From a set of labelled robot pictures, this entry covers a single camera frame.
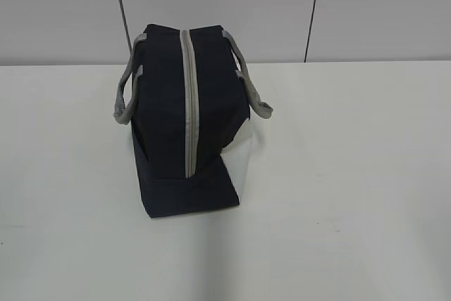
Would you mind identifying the navy and white lunch bag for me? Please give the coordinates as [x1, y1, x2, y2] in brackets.
[113, 24, 273, 218]

